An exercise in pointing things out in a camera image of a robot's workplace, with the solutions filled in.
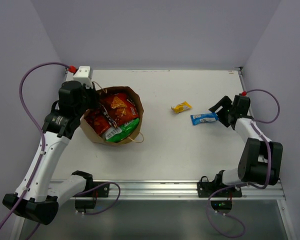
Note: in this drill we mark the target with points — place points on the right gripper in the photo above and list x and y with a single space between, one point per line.
225 102

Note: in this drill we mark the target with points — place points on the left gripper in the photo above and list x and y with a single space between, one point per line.
90 97

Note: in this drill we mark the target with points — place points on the red cookie snack bag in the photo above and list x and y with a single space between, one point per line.
97 121

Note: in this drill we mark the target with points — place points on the red Doritos chip bag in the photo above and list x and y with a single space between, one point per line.
118 109

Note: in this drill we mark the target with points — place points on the blue snack bar wrapper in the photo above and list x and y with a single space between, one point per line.
202 118

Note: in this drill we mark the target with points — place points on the brown paper bag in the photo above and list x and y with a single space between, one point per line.
88 130

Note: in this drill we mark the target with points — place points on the yellow snack bar wrapper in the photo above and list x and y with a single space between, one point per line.
179 108

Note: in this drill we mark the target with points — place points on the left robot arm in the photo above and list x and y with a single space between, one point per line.
33 199

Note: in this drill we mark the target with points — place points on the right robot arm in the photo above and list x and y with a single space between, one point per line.
260 161

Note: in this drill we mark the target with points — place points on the green snack bag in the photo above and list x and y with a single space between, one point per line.
115 135

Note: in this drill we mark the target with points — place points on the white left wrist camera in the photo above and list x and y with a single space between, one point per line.
84 76

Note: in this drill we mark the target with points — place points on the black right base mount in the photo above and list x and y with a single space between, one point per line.
222 200

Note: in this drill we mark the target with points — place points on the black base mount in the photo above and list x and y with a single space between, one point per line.
222 200
88 201

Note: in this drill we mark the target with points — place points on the aluminium front rail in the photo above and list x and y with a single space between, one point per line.
182 190

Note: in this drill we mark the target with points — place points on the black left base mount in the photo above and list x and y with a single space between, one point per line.
88 201

